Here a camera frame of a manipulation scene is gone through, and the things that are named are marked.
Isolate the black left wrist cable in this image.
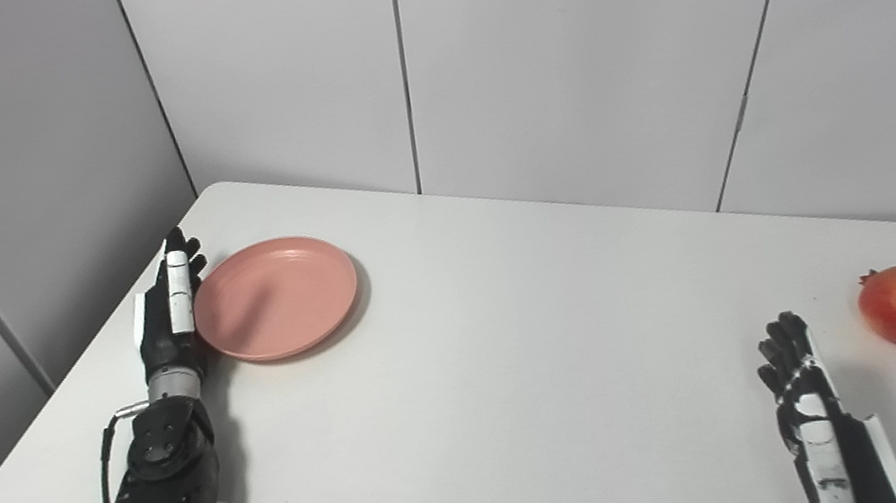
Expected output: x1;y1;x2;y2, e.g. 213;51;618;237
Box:
85;400;168;503

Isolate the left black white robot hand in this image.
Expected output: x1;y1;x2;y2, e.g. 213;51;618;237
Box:
115;223;226;387

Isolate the pink round plate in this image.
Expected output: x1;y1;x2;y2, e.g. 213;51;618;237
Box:
184;226;370;374

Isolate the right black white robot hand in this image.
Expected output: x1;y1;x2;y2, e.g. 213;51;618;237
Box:
748;296;896;503

